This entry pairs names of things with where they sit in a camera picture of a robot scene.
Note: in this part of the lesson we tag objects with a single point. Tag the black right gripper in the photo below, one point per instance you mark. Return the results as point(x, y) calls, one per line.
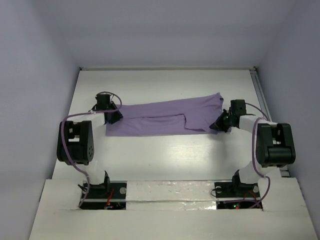
point(221, 122)

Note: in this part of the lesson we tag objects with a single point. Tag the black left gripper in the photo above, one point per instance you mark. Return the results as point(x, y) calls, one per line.
point(116, 118)

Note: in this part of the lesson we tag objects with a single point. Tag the purple t shirt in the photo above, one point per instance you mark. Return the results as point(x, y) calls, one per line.
point(190, 116)

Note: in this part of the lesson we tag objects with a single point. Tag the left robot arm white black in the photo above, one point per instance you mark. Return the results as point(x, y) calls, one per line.
point(75, 144)

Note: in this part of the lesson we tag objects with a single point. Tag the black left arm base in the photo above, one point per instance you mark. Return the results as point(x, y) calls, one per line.
point(101, 198)

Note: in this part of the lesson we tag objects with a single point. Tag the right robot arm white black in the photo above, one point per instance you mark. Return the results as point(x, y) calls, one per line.
point(272, 146)

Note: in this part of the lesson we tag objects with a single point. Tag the aluminium rail right side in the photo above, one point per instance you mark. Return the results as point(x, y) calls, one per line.
point(284, 171)

